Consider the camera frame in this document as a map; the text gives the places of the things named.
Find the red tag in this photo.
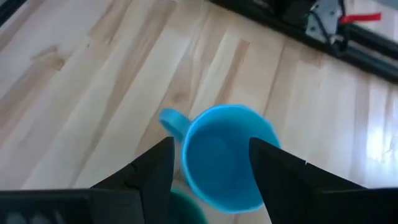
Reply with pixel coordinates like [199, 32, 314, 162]
[339, 12, 382, 25]

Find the light blue plastic mug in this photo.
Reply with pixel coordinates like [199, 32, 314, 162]
[158, 104, 282, 215]

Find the green plastic cup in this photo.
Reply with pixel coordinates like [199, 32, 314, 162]
[169, 189, 209, 224]

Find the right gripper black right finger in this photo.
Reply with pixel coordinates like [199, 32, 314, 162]
[248, 138, 368, 224]

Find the silver corner bracket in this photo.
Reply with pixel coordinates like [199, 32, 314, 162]
[305, 0, 343, 44]

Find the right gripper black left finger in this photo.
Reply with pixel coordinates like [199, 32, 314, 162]
[91, 136, 175, 224]

